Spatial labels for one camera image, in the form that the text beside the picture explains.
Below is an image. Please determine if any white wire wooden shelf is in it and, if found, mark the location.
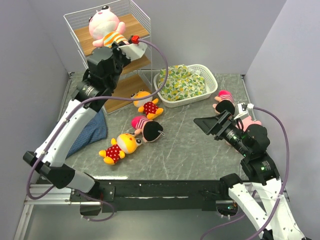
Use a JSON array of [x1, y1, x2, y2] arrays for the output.
[[63, 0, 153, 98]]

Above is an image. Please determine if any black-haired doll by basket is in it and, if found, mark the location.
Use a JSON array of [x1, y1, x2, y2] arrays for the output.
[[212, 90, 236, 115]]

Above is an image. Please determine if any yellow plush near shelf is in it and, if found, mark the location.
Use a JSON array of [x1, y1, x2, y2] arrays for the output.
[[131, 89, 164, 120]]

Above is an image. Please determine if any pink plush pig striped shirt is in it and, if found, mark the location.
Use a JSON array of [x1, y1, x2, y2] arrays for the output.
[[88, 5, 129, 48]]

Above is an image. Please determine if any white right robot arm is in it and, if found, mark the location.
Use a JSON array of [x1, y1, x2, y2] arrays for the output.
[[193, 110, 307, 240]]

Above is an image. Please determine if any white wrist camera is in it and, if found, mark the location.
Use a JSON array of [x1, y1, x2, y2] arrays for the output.
[[119, 35, 148, 61], [234, 102, 254, 120]]

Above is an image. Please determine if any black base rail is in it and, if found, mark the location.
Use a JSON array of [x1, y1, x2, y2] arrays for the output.
[[70, 180, 238, 217]]

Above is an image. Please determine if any blue checked cloth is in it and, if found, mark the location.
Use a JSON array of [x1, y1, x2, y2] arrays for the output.
[[66, 109, 108, 158]]

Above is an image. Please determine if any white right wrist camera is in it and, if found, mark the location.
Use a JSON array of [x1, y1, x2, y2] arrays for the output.
[[234, 102, 254, 120]]

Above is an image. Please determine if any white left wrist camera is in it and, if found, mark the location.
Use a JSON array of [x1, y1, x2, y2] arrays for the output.
[[119, 35, 148, 61]]

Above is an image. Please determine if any purple cable loop under rail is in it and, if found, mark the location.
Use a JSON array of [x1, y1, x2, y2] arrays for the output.
[[74, 191, 118, 223]]

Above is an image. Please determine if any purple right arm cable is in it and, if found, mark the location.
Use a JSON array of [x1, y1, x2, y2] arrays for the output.
[[199, 106, 290, 240]]

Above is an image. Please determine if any black-haired doll pink striped dress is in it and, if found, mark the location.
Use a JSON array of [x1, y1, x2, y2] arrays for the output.
[[131, 115, 165, 143]]

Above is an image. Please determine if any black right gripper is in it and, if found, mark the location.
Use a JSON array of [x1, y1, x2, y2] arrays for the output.
[[193, 108, 251, 155]]

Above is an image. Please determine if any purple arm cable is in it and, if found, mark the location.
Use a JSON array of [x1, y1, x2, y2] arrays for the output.
[[26, 37, 169, 200], [199, 106, 290, 240]]

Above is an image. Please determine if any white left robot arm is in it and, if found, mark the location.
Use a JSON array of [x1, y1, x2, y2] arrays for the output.
[[23, 43, 136, 201]]

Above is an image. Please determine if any yellow plush red dotted dress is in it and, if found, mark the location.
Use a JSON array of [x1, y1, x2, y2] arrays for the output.
[[98, 133, 142, 165]]

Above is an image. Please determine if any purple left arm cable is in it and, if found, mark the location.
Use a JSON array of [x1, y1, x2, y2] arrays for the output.
[[26, 37, 169, 200]]

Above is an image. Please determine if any lemon print cloth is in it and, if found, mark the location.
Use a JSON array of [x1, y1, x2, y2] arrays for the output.
[[159, 64, 206, 102]]

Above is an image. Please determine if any white plastic basket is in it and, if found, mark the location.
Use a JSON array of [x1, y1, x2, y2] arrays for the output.
[[157, 64, 218, 108]]

